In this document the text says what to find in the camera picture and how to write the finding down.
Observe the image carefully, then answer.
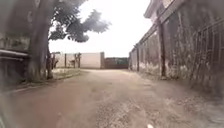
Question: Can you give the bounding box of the brown dirt road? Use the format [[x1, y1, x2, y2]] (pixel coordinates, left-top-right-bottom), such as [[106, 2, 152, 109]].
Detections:
[[0, 68, 224, 128]]

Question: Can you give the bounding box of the building behind wall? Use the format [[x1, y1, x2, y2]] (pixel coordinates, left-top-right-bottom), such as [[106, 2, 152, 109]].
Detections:
[[143, 0, 175, 24]]

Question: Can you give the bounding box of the dark red gate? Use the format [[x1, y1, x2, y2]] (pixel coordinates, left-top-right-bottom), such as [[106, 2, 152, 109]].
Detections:
[[104, 57, 130, 70]]

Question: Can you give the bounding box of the pale boundary wall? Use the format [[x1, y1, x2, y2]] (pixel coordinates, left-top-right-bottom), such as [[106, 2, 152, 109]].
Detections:
[[50, 51, 106, 70]]

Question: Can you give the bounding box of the grey structure beside tree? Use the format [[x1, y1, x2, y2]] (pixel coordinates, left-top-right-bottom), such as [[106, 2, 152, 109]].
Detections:
[[0, 0, 33, 88]]

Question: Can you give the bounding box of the long wall with pillars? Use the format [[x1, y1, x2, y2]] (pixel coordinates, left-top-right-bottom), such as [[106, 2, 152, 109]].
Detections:
[[128, 0, 224, 96]]

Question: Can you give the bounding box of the pale raised verge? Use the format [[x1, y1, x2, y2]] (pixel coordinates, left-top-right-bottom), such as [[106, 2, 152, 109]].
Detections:
[[50, 67, 82, 80]]

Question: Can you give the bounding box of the large tree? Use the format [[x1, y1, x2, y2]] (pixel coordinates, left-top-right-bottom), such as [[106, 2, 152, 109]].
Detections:
[[23, 0, 112, 83]]

